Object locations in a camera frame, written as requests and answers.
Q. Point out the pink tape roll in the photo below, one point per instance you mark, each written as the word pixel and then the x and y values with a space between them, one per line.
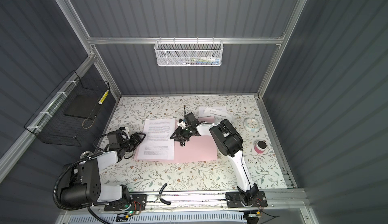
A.
pixel 260 146

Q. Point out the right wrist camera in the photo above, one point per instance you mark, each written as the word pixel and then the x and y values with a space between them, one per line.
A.
pixel 182 123

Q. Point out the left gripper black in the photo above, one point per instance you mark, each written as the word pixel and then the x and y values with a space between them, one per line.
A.
pixel 136 140

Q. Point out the black pad in basket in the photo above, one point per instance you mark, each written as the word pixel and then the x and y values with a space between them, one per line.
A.
pixel 85 107

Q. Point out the white paper sheet underneath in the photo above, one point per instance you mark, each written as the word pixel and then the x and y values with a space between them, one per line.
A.
pixel 218 112

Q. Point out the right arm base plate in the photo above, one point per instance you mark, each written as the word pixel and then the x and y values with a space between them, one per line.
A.
pixel 240 200

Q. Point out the pink file folder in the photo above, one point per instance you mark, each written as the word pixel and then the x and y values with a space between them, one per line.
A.
pixel 202 148

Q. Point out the white round tape dispenser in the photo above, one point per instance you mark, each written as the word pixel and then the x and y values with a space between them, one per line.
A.
pixel 251 125

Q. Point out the metal folder clip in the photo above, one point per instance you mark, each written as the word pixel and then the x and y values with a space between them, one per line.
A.
pixel 182 143

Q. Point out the white ventilated cable duct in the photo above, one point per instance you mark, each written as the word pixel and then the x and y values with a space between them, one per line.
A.
pixel 207 217

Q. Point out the black wire mesh basket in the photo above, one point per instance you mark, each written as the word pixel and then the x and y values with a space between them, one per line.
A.
pixel 51 126

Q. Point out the silver drink can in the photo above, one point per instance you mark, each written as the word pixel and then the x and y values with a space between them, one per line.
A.
pixel 87 155

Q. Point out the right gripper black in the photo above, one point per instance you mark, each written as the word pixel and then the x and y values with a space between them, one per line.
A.
pixel 179 133

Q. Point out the pens in white basket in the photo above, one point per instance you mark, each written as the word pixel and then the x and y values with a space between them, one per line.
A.
pixel 213 61

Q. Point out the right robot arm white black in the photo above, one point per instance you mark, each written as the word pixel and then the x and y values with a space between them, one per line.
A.
pixel 229 142

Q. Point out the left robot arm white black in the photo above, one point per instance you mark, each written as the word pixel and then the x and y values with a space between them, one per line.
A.
pixel 79 184

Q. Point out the white wire mesh basket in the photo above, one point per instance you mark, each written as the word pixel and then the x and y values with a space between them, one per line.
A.
pixel 169 53

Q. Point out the printed white paper sheet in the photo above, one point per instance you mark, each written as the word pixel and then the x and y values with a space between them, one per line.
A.
pixel 157 144

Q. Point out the yellow marker in basket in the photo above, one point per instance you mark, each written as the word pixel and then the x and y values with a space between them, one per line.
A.
pixel 104 96

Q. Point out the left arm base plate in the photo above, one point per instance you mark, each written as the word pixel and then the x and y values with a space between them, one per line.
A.
pixel 137 202

